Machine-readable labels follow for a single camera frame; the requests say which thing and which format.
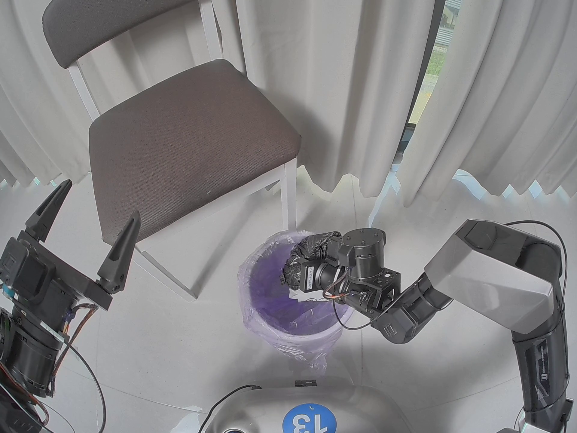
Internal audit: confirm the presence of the black cable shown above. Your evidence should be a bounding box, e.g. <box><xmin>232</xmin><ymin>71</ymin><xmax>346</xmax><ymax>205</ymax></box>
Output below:
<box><xmin>333</xmin><ymin>296</ymin><xmax>377</xmax><ymax>332</ymax></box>
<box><xmin>505</xmin><ymin>220</ymin><xmax>567</xmax><ymax>287</ymax></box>
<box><xmin>63</xmin><ymin>341</ymin><xmax>106</xmax><ymax>433</ymax></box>
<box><xmin>198</xmin><ymin>384</ymin><xmax>263</xmax><ymax>433</ymax></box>

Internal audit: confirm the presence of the purple plastic bag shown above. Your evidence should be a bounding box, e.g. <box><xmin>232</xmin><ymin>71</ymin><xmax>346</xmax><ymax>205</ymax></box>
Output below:
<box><xmin>238</xmin><ymin>229</ymin><xmax>357</xmax><ymax>375</ymax></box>

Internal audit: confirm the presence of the black plastic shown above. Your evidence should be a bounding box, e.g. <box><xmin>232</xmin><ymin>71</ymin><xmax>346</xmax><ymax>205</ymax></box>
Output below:
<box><xmin>279</xmin><ymin>230</ymin><xmax>342</xmax><ymax>287</ymax></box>

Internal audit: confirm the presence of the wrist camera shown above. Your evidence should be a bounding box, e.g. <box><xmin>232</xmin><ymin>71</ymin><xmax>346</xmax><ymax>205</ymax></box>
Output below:
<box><xmin>328</xmin><ymin>237</ymin><xmax>358</xmax><ymax>269</ymax></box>
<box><xmin>0</xmin><ymin>242</ymin><xmax>56</xmax><ymax>301</ymax></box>

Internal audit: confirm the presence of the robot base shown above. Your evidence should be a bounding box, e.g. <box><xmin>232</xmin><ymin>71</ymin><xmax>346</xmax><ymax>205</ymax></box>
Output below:
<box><xmin>178</xmin><ymin>374</ymin><xmax>408</xmax><ymax>433</ymax></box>

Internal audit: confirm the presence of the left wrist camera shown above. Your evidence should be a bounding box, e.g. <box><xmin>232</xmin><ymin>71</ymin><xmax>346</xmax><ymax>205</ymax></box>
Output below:
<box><xmin>0</xmin><ymin>242</ymin><xmax>56</xmax><ymax>301</ymax></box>

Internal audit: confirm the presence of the white trash bin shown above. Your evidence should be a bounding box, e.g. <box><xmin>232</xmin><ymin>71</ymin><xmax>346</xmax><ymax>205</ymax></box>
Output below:
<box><xmin>246</xmin><ymin>230</ymin><xmax>354</xmax><ymax>360</ymax></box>

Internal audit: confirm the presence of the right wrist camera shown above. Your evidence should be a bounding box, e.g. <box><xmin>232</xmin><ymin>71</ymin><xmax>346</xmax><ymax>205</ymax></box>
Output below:
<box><xmin>328</xmin><ymin>237</ymin><xmax>358</xmax><ymax>269</ymax></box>

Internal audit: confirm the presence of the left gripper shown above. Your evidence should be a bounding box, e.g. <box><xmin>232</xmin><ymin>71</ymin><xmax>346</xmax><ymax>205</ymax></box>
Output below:
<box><xmin>9</xmin><ymin>180</ymin><xmax>141</xmax><ymax>331</ymax></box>

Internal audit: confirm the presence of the white curtain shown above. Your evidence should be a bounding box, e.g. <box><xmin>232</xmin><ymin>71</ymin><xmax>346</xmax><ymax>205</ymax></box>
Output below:
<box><xmin>397</xmin><ymin>0</ymin><xmax>577</xmax><ymax>206</ymax></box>
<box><xmin>0</xmin><ymin>0</ymin><xmax>440</xmax><ymax>197</ymax></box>

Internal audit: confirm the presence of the grey padded white-legged chair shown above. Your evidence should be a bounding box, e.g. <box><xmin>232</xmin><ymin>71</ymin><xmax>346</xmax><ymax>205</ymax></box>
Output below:
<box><xmin>41</xmin><ymin>0</ymin><xmax>302</xmax><ymax>303</ymax></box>

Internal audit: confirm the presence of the window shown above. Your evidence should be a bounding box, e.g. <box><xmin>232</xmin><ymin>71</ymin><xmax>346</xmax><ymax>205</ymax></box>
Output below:
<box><xmin>393</xmin><ymin>0</ymin><xmax>463</xmax><ymax>172</ymax></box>

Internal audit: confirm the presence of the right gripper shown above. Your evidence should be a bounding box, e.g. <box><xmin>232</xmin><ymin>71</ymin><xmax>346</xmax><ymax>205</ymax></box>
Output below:
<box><xmin>301</xmin><ymin>261</ymin><xmax>346</xmax><ymax>295</ymax></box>

